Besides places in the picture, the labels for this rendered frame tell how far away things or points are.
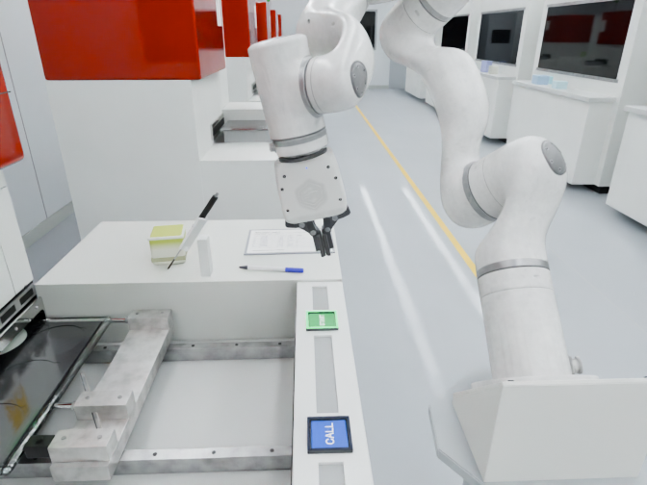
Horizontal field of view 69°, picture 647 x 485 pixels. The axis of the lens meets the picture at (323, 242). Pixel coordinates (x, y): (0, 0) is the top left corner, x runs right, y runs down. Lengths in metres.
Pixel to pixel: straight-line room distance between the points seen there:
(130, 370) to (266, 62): 0.58
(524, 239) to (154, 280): 0.71
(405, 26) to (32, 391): 0.94
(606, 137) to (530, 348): 4.50
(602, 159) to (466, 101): 4.34
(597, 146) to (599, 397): 4.54
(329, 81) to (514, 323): 0.47
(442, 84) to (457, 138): 0.11
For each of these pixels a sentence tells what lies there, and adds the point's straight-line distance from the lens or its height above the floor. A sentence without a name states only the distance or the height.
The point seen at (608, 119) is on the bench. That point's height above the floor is 0.70.
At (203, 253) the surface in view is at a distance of 0.99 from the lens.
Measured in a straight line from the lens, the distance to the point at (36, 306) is 1.11.
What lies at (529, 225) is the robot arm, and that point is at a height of 1.14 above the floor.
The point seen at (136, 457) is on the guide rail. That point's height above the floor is 0.85.
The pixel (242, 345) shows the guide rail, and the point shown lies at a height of 0.85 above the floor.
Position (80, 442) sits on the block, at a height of 0.91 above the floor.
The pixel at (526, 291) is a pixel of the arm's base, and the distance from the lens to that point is 0.82.
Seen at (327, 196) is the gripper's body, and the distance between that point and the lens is 0.72.
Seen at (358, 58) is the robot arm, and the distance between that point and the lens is 0.67.
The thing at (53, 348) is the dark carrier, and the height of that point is 0.90.
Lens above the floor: 1.43
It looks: 24 degrees down
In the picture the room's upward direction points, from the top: straight up
